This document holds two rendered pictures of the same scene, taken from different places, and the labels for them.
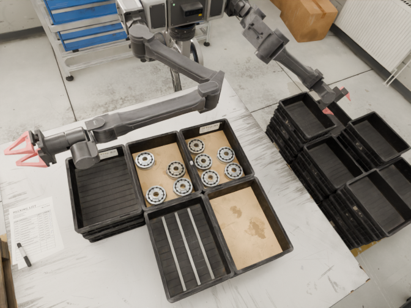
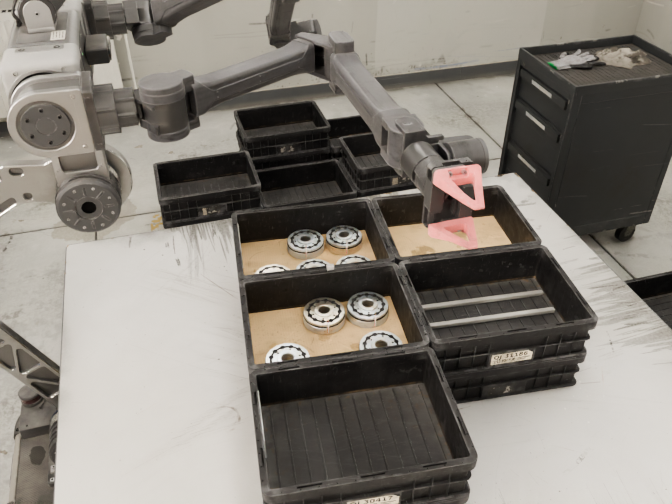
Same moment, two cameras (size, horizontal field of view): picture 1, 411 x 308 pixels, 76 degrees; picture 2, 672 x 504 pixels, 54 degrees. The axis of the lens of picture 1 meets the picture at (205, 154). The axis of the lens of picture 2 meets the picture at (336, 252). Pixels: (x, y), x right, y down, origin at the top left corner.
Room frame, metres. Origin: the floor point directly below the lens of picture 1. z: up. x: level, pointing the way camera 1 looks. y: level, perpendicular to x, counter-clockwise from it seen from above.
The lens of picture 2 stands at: (0.24, 1.27, 1.96)
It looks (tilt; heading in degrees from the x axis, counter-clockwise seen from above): 38 degrees down; 289
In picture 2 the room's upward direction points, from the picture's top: straight up
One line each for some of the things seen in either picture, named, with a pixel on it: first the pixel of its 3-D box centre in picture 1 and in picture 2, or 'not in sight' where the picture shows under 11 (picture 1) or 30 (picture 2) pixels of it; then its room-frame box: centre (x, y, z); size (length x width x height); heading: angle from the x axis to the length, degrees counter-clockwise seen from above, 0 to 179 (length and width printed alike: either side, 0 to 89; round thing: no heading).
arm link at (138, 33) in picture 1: (173, 66); (253, 82); (0.78, 0.18, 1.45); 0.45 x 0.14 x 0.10; 65
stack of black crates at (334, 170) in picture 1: (323, 170); (303, 214); (1.15, -0.98, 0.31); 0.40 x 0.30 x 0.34; 35
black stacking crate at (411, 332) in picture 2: (162, 172); (329, 330); (0.61, 0.21, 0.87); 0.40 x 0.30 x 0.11; 29
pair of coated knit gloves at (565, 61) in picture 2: not in sight; (573, 59); (0.16, -1.71, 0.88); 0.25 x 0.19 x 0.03; 35
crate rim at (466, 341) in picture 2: (187, 242); (492, 293); (0.27, 0.01, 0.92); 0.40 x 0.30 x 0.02; 29
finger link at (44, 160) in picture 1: (31, 156); (459, 221); (0.32, 0.50, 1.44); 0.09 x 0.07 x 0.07; 126
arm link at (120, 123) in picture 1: (158, 112); (368, 97); (0.55, 0.18, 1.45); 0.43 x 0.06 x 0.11; 125
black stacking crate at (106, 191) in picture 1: (104, 189); (356, 433); (0.47, 0.47, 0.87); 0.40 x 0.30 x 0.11; 29
